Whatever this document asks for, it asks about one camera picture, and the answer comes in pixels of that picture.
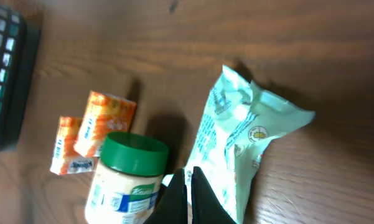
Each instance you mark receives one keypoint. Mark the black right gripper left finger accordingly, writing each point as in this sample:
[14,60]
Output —
[172,208]

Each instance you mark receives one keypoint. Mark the mint green wipes pack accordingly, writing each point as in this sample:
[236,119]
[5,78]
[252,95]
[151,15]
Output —
[239,121]

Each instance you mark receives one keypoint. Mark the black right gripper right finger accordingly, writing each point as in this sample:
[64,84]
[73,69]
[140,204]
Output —
[206,209]

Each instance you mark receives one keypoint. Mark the green-lid seasoning jar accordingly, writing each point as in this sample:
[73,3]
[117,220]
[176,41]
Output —
[126,180]

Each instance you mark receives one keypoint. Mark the orange tissue pack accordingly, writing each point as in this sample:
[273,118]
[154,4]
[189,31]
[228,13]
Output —
[104,114]
[65,159]

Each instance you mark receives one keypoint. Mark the grey plastic basket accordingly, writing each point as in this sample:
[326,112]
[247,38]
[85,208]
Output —
[19,41]

